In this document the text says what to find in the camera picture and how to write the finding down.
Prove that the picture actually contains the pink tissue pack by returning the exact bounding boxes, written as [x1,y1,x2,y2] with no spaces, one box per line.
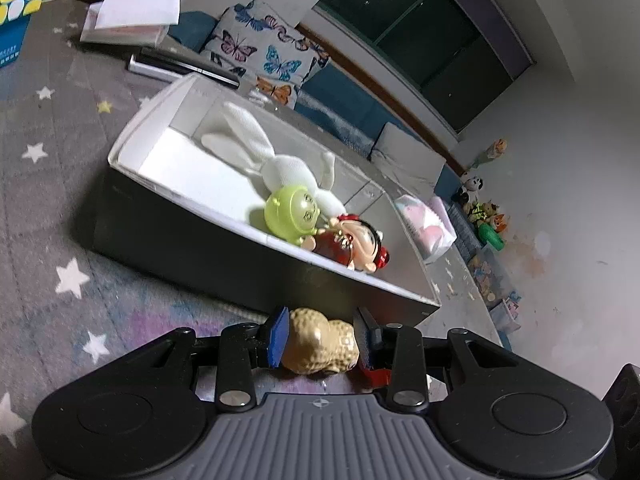
[395,194,459,264]

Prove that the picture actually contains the small clear box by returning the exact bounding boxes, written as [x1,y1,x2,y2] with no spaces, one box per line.
[490,292,524,334]

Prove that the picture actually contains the blue dotted box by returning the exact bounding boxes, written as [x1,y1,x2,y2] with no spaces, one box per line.
[0,0,47,70]

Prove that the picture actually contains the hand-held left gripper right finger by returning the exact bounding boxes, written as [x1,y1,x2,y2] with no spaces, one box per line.
[352,307,522,415]

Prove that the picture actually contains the green alien toy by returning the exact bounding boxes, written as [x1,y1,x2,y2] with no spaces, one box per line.
[263,185,332,250]

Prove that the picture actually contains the black flat device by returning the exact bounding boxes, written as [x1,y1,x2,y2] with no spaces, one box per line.
[128,47,241,89]

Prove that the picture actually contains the clear storage box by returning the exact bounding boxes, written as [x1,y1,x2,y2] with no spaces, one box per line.
[470,247,516,307]

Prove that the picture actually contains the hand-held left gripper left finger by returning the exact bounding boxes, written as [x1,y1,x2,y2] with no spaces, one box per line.
[122,306,291,413]

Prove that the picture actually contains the black-haired doll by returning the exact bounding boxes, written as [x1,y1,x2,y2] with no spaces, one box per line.
[312,212,392,275]

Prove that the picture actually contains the clear box with paper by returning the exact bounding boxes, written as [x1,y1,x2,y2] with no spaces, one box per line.
[80,0,182,47]

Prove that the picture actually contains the butterfly print pillow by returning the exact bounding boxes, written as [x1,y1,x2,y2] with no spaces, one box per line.
[200,0,331,109]

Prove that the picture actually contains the colourful small plush toys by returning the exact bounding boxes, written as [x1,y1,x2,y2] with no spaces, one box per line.
[467,200,511,234]

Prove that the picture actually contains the grey star-patterned mat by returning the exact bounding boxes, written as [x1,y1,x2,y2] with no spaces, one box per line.
[0,0,501,480]

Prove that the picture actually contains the dark window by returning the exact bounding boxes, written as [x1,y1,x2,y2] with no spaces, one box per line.
[312,0,534,134]

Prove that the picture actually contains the tan peanut toy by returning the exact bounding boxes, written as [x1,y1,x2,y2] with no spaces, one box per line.
[280,307,361,376]

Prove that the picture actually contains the panda plush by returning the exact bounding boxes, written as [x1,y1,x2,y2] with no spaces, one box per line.
[452,172,486,204]

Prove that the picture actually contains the colourful bouquet toy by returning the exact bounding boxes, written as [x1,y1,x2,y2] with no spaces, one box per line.
[482,139,509,167]

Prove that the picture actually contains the small red toy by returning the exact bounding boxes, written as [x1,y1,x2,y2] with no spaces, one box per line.
[357,362,392,392]

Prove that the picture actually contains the grey cardboard box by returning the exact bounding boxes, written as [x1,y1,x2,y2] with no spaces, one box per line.
[92,72,442,333]

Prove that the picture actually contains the grey pillow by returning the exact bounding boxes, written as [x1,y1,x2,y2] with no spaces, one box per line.
[371,121,447,194]

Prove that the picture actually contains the white plush rabbit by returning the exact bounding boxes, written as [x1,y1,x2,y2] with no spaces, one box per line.
[201,101,351,222]

